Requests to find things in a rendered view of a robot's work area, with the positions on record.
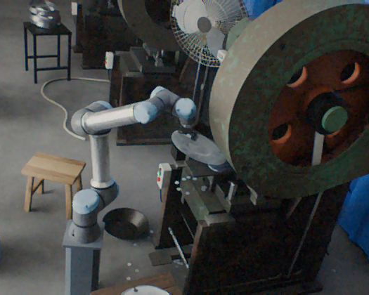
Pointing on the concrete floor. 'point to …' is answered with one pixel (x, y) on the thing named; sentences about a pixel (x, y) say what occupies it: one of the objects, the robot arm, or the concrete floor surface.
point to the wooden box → (164, 282)
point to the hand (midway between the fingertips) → (197, 136)
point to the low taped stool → (47, 169)
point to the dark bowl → (125, 223)
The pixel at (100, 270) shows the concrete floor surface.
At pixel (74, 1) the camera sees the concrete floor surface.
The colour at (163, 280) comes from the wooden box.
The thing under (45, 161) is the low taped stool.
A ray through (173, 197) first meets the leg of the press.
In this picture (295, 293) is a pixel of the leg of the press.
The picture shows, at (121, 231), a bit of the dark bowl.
